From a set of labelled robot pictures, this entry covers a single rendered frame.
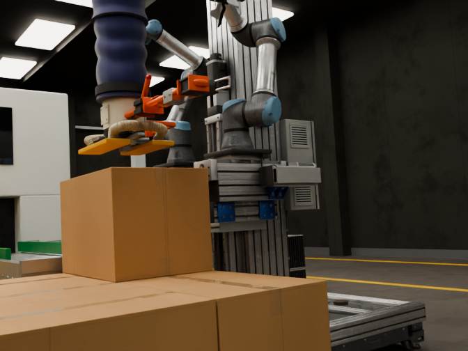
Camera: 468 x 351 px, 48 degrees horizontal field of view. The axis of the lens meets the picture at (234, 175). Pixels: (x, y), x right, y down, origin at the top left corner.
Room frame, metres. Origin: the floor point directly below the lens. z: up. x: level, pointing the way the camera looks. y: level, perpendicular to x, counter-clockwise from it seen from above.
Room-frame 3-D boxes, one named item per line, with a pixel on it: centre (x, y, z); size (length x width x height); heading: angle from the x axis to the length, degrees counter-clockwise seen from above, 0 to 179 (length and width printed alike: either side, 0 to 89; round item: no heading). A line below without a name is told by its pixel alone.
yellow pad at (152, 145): (2.23, 0.37, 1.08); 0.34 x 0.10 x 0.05; 34
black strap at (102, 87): (2.17, 0.45, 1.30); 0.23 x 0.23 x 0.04
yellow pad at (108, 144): (2.12, 0.53, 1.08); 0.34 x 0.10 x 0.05; 34
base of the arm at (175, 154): (2.74, 0.27, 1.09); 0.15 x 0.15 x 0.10
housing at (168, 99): (1.79, 0.19, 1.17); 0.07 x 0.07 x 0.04; 34
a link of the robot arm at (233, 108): (2.34, -0.03, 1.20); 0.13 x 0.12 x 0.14; 63
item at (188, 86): (1.67, 0.12, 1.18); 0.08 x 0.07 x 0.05; 34
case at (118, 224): (2.17, 0.44, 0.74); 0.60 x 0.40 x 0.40; 35
